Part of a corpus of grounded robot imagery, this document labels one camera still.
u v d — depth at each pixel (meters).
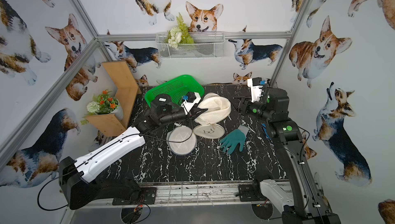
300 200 0.38
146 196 0.73
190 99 0.54
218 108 0.64
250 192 0.75
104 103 0.83
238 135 0.95
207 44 0.92
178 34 0.78
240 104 0.57
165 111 0.53
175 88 1.18
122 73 1.01
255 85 0.56
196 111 0.61
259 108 0.54
